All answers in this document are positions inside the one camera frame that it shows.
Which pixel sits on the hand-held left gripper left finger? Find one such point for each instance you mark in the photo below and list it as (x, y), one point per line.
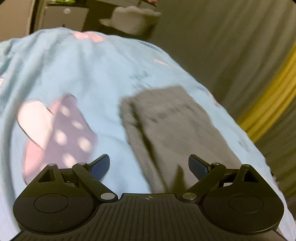
(100, 167)

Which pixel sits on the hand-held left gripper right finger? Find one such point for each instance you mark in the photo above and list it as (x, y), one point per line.
(197, 167)

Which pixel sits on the grey pants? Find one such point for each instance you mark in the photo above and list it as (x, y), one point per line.
(171, 134)

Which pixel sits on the grey curtain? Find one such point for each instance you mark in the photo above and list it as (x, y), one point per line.
(279, 157)
(219, 41)

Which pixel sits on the light blue printed bed sheet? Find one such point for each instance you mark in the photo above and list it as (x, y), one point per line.
(97, 76)

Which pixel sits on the yellow curtain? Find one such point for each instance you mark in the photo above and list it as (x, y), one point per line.
(272, 102)

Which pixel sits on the dark cabinet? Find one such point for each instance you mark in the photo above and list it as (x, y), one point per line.
(64, 16)

